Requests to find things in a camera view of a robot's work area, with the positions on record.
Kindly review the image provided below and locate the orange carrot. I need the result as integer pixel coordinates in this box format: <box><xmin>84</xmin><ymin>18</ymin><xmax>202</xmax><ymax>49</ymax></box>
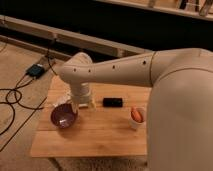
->
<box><xmin>131</xmin><ymin>108</ymin><xmax>143</xmax><ymax>123</ymax></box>

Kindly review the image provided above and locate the white cup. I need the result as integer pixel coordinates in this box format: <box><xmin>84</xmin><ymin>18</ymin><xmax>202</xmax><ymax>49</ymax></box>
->
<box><xmin>130</xmin><ymin>107</ymin><xmax>146</xmax><ymax>130</ymax></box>

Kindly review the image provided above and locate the black power adapter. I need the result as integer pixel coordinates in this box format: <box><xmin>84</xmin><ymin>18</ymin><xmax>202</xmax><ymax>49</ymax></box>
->
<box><xmin>26</xmin><ymin>64</ymin><xmax>45</xmax><ymax>79</ymax></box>

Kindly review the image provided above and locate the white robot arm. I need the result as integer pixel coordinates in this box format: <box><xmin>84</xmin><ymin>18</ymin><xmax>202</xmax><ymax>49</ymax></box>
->
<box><xmin>59</xmin><ymin>48</ymin><xmax>213</xmax><ymax>171</ymax></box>

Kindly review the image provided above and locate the long wooden floor beam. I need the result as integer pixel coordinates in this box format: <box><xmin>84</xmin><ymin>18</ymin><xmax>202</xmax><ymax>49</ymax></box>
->
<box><xmin>0</xmin><ymin>14</ymin><xmax>149</xmax><ymax>57</ymax></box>

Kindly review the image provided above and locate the dark purple ceramic bowl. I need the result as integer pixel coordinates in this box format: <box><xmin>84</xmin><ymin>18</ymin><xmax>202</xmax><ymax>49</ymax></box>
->
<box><xmin>50</xmin><ymin>103</ymin><xmax>78</xmax><ymax>129</ymax></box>

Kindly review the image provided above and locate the wooden board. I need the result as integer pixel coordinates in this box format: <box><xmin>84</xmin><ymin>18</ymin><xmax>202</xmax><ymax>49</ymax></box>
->
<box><xmin>30</xmin><ymin>76</ymin><xmax>150</xmax><ymax>157</ymax></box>

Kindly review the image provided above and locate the black floor cable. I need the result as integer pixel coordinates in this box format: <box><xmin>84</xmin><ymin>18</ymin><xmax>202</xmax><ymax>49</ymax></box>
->
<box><xmin>0</xmin><ymin>49</ymin><xmax>58</xmax><ymax>153</ymax></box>

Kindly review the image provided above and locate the small black box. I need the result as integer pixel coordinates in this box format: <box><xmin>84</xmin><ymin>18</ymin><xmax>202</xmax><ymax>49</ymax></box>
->
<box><xmin>103</xmin><ymin>98</ymin><xmax>123</xmax><ymax>107</ymax></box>

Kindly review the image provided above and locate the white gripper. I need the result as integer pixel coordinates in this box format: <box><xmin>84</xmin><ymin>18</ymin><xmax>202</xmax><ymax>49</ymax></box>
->
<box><xmin>70</xmin><ymin>83</ymin><xmax>96</xmax><ymax>110</ymax></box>

